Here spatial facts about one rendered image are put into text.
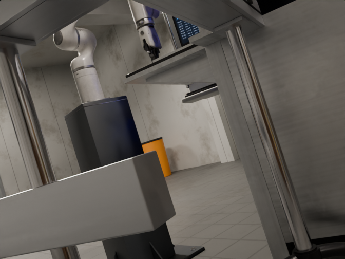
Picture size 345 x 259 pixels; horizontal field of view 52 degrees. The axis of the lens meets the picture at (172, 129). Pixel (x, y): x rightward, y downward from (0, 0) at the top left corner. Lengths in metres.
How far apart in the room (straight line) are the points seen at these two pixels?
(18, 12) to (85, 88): 1.17
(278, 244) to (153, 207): 0.87
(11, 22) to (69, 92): 9.06
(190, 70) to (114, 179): 0.96
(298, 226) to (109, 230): 0.65
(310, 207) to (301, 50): 0.53
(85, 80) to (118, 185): 1.29
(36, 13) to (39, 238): 0.41
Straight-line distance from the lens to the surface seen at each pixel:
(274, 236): 1.38
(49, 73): 9.75
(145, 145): 6.54
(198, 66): 1.47
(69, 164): 9.30
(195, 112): 6.37
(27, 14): 0.69
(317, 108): 1.26
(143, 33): 1.58
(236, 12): 1.03
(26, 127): 0.74
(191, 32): 2.49
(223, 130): 5.66
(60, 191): 0.67
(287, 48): 1.27
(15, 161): 9.36
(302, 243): 1.13
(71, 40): 1.87
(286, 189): 1.09
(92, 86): 1.82
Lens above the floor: 0.55
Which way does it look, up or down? 2 degrees up
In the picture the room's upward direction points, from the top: 18 degrees counter-clockwise
